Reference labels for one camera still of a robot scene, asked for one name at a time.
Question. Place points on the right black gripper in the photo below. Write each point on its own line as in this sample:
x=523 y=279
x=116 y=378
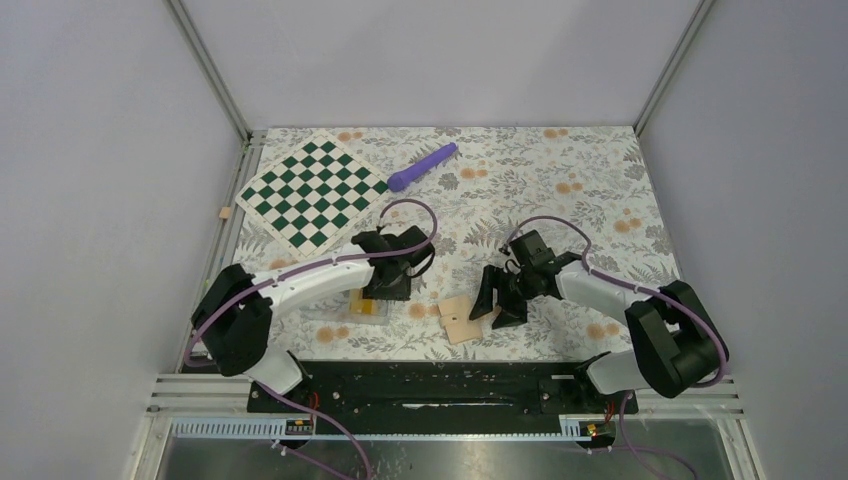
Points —
x=512 y=314

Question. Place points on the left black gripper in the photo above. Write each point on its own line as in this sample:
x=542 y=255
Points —
x=398 y=293

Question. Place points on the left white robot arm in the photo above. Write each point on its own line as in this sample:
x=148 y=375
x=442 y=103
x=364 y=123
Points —
x=234 y=317

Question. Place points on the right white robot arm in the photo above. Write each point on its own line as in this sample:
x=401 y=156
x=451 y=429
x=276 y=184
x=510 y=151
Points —
x=674 y=345

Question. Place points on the yellow credit card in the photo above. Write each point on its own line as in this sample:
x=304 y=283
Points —
x=363 y=306

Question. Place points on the green white chessboard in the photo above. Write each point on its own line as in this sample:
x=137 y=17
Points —
x=308 y=198

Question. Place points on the floral tablecloth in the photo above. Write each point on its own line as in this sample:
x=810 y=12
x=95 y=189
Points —
x=572 y=185

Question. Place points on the purple cylindrical handle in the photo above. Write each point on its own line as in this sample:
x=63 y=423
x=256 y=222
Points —
x=402 y=179

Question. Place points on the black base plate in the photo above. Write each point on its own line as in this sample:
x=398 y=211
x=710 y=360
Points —
x=461 y=394

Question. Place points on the white slotted cable duct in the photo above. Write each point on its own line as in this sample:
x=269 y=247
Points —
x=557 y=428

